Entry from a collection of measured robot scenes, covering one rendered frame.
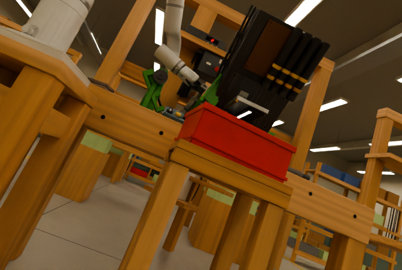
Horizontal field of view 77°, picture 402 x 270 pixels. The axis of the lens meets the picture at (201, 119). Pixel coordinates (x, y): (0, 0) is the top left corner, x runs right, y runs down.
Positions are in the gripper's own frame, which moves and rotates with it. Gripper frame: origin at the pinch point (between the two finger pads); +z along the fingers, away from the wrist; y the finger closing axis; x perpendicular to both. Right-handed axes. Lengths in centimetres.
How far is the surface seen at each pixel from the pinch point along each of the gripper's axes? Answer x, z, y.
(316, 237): 424, 699, 646
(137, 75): 33, -38, 19
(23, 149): 0, -20, -91
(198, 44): -8.1, -20.3, 29.4
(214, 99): -4.8, 8.6, -9.4
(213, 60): -6.8, -6.4, 29.6
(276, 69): -36.0, 19.5, -6.3
